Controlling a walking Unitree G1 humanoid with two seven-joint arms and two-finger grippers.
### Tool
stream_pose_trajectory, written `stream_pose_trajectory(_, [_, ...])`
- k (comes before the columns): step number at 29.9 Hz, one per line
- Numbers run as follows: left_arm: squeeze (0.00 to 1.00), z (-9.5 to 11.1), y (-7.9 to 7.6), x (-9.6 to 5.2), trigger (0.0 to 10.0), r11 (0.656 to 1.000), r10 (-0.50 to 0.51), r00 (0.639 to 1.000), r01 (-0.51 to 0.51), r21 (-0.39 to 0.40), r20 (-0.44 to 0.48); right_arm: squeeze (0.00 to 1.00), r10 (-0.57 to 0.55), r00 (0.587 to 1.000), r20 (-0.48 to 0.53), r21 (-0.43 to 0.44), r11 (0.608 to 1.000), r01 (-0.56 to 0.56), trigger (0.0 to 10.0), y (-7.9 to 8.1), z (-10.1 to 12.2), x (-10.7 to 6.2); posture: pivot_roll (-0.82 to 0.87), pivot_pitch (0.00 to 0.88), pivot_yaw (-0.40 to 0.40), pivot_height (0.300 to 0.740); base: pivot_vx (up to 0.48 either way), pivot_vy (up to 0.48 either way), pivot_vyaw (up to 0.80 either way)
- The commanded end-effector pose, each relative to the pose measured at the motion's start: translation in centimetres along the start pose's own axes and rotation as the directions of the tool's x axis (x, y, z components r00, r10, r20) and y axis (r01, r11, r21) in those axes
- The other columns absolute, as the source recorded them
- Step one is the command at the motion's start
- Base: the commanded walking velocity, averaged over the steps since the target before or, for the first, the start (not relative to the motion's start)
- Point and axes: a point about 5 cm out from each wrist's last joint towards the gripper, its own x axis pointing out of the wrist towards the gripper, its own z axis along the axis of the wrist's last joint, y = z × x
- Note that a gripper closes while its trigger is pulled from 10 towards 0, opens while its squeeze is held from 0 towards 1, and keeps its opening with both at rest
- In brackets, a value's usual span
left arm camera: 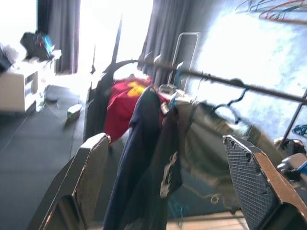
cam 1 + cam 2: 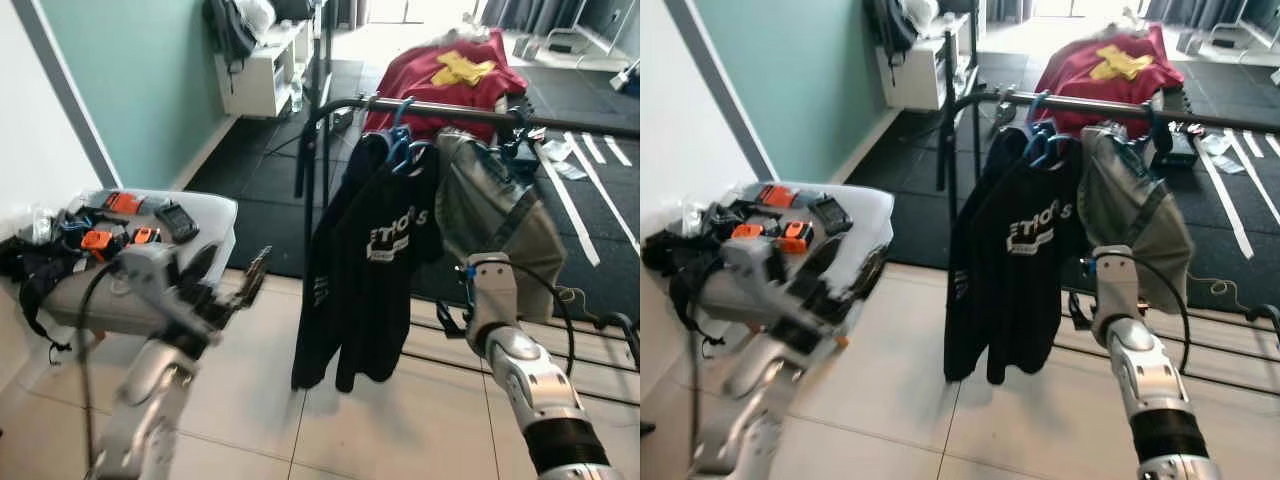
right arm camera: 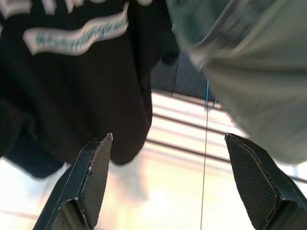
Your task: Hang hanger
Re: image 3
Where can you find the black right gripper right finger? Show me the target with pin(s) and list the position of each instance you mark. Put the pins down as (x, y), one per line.
(263, 191)

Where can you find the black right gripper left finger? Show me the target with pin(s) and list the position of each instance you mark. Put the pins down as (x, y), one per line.
(79, 191)

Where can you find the black printed T-shirt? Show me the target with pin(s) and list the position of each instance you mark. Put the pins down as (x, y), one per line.
(72, 95)

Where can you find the beige T-shirt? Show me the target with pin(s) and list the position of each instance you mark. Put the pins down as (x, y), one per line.
(263, 83)

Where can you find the black floor mat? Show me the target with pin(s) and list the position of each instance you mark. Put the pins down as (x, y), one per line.
(189, 76)

